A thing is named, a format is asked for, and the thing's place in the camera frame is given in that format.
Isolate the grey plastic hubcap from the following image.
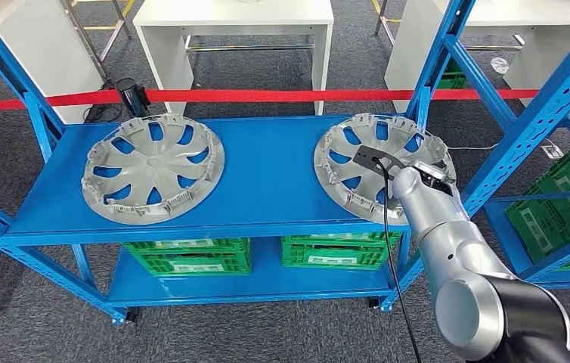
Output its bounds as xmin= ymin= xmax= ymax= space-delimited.
xmin=81 ymin=113 xmax=226 ymax=225
xmin=313 ymin=113 xmax=457 ymax=225

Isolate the red barrier tape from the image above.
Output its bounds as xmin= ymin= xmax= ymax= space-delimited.
xmin=0 ymin=87 xmax=570 ymax=113

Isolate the white table with chrome bar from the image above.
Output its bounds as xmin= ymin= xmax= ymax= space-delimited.
xmin=133 ymin=0 xmax=335 ymax=116

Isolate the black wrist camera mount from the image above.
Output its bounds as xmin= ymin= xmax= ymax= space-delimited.
xmin=352 ymin=145 xmax=409 ymax=180

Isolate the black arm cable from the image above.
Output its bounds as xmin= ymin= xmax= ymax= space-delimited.
xmin=372 ymin=158 xmax=422 ymax=363

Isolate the black barrier post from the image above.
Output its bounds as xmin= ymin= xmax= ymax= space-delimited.
xmin=114 ymin=77 xmax=152 ymax=119

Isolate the black cable bundle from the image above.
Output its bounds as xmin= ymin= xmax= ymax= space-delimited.
xmin=82 ymin=102 xmax=118 ymax=124

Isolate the chrome metal stool frame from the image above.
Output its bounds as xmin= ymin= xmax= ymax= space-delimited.
xmin=62 ymin=0 xmax=133 ymax=81

